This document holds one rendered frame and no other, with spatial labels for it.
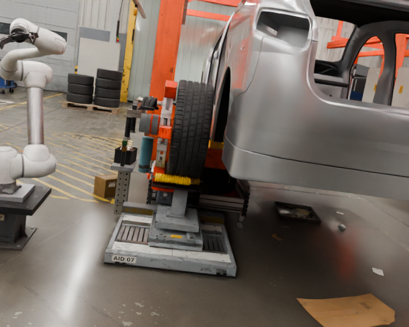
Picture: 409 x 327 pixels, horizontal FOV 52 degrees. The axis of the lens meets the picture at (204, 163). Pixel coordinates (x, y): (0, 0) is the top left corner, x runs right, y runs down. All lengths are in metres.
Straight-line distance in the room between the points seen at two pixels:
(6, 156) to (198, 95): 1.25
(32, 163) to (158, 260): 1.01
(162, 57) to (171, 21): 0.27
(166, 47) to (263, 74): 1.49
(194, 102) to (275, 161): 0.89
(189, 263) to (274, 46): 1.45
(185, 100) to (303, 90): 1.01
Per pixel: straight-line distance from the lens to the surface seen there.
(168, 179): 2.87
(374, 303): 2.93
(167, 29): 3.33
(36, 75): 3.01
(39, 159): 2.92
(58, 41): 2.52
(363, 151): 2.00
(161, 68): 3.31
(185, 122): 2.63
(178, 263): 2.73
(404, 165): 2.11
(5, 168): 2.89
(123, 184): 3.58
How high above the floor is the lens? 1.20
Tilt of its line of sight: 11 degrees down
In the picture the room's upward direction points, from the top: 9 degrees clockwise
